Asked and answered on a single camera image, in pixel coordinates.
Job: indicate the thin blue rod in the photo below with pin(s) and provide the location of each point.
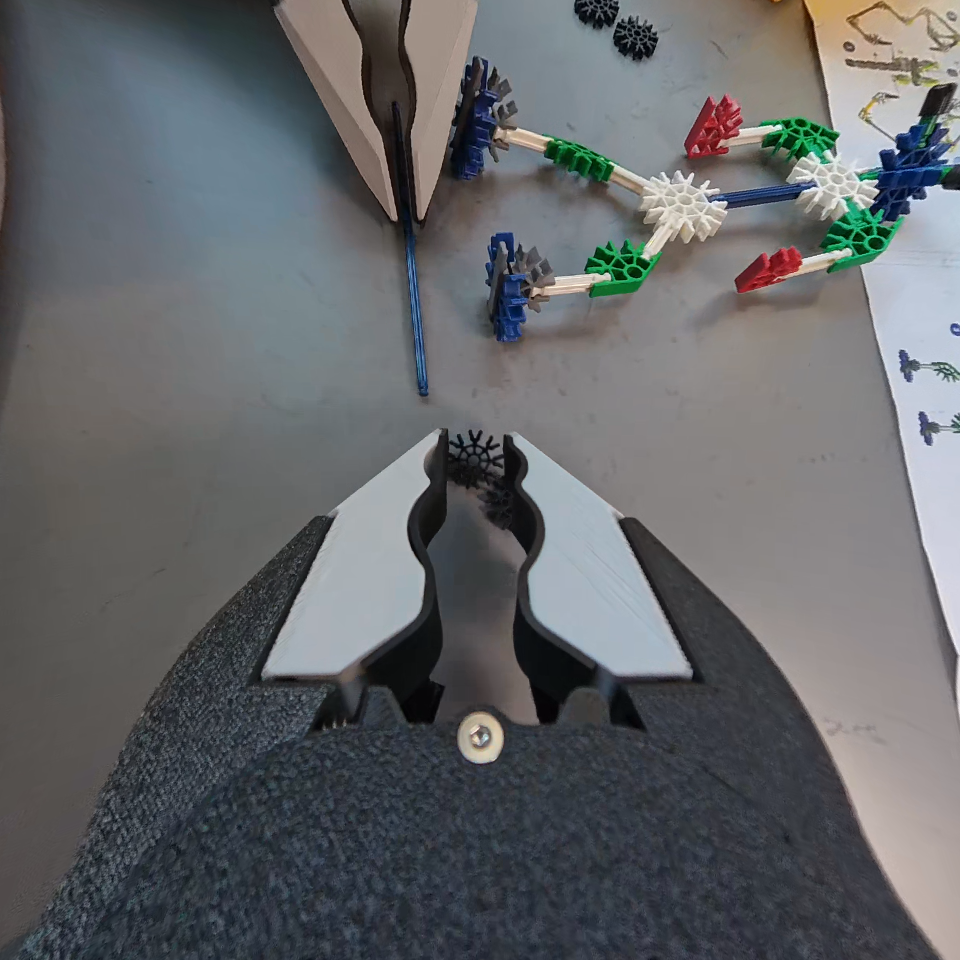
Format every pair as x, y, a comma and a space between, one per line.
416, 315

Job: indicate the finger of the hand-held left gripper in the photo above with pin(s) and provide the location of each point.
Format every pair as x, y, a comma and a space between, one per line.
442, 75
337, 67

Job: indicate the black snowflake connector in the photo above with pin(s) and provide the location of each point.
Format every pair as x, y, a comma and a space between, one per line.
475, 454
499, 506

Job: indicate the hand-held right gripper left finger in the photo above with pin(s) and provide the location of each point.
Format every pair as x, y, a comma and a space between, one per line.
352, 592

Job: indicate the colourful construction toy figure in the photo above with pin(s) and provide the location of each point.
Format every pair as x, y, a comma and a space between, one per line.
682, 206

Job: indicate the folded paper instruction sheet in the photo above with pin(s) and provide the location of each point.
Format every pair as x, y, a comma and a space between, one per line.
922, 337

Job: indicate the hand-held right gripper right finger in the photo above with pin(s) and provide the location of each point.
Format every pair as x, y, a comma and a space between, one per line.
600, 592

